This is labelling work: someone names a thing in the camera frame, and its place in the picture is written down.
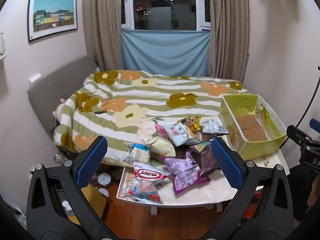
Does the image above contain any yellow ribbon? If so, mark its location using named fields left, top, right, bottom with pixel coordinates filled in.
left=255, top=104, right=270, bottom=119

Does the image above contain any green floral box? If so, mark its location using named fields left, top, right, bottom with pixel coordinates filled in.
left=219, top=94, right=288, bottom=161

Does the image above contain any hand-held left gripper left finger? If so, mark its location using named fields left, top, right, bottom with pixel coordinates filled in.
left=26, top=135, right=118, bottom=240

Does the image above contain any dark purple snack packet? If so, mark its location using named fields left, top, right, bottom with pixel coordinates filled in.
left=199, top=144, right=221, bottom=177

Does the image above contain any green striped floral blanket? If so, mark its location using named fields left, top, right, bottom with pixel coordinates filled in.
left=53, top=69, right=247, bottom=165

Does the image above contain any yellow cardboard box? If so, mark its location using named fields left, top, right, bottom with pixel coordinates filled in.
left=80, top=185, right=108, bottom=219

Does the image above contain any pink snack packet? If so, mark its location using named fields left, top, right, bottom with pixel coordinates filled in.
left=154, top=123, right=168, bottom=140

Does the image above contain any red white snack packet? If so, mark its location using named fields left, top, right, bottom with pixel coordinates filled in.
left=124, top=162, right=171, bottom=205

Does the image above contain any light blue cloth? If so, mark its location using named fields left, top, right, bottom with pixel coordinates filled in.
left=121, top=29, right=211, bottom=77

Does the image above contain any white snack packet blue print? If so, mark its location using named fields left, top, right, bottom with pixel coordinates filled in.
left=162, top=122, right=196, bottom=147

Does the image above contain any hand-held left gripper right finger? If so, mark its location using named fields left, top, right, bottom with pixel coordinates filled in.
left=207, top=137, right=293, bottom=240

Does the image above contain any person's right hand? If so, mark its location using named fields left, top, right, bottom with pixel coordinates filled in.
left=307, top=177, right=320, bottom=207

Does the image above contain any white round container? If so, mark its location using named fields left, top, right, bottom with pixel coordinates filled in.
left=97, top=173, right=112, bottom=186

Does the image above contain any pink plush toy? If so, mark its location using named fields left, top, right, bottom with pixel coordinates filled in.
left=52, top=98, right=67, bottom=125

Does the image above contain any framed houses picture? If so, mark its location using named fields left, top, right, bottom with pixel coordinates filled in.
left=27, top=0, right=78, bottom=42

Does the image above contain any golden yellow snack packet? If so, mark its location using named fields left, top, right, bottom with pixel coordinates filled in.
left=177, top=116, right=202, bottom=131

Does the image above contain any black curved stand tube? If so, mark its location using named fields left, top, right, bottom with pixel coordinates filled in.
left=282, top=65, right=320, bottom=147

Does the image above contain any grey padded headboard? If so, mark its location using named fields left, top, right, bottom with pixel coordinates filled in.
left=27, top=53, right=98, bottom=133

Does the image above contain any cream orange snack packet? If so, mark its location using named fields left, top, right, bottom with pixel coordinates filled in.
left=144, top=136, right=177, bottom=158

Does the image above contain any green yellow snack packet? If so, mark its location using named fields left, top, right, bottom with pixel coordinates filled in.
left=189, top=141, right=213, bottom=153

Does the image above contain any beige curtain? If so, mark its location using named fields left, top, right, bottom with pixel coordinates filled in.
left=82, top=0, right=123, bottom=72
left=207, top=0, right=250, bottom=83

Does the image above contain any silver black snack packet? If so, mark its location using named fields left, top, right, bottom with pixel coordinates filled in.
left=201, top=119, right=230, bottom=136

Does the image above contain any light purple snack packet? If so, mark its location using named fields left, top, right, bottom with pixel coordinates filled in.
left=162, top=151, right=212, bottom=195

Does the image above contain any white framed window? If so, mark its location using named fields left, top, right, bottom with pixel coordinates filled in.
left=121, top=0, right=212, bottom=32

